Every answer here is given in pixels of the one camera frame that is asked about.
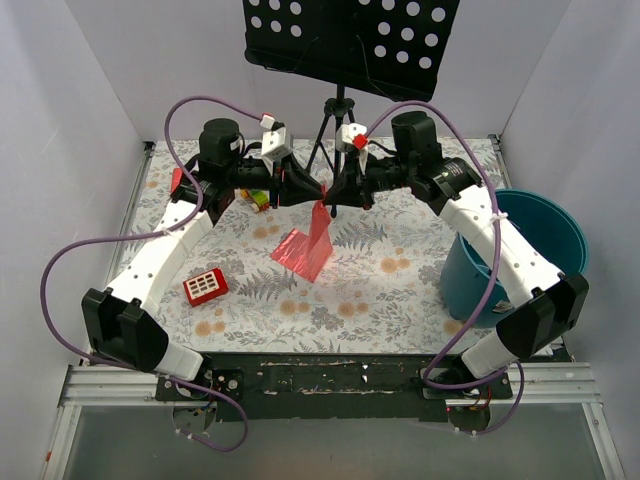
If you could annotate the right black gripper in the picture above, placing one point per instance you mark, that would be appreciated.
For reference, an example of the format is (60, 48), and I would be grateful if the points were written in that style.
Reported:
(363, 181)

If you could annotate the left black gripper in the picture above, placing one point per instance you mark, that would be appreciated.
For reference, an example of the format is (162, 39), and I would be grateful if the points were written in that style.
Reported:
(279, 181)

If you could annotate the red plastic trash bag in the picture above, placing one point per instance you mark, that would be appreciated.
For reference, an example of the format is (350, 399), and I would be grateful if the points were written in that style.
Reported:
(306, 254)

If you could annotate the red trash bag roll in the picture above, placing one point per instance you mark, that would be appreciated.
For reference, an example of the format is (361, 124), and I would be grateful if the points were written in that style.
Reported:
(175, 180)

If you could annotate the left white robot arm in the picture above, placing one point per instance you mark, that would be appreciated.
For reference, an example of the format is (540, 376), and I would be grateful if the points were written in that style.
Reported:
(120, 319)

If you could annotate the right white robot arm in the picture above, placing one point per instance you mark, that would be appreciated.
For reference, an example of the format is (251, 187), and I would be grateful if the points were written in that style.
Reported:
(546, 302)

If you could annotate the teal plastic trash bin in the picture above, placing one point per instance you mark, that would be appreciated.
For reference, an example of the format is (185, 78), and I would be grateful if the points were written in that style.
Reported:
(539, 242)

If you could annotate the colourful toy brick car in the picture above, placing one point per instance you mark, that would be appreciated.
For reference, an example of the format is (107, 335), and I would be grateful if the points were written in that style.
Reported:
(257, 199)

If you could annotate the floral patterned table mat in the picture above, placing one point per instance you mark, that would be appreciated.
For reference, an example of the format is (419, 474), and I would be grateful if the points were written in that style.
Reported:
(378, 292)

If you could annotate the red white grid box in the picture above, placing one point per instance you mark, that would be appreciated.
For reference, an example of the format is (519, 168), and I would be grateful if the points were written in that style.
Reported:
(205, 286)

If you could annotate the black perforated music stand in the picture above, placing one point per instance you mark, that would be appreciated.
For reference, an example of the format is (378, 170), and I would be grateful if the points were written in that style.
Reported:
(388, 48)

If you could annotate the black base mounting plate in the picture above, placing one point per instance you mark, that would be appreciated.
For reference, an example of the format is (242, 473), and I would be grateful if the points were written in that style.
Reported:
(277, 386)

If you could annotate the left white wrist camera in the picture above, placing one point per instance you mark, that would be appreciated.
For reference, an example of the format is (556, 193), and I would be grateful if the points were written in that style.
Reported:
(276, 140)

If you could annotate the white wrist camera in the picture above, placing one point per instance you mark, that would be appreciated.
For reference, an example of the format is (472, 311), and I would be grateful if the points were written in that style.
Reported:
(350, 137)
(276, 140)

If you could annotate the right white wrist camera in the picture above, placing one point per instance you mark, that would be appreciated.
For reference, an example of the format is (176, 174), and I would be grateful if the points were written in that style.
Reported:
(350, 137)

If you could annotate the aluminium frame rail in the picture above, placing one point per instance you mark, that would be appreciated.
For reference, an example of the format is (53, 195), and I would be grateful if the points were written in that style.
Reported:
(544, 383)

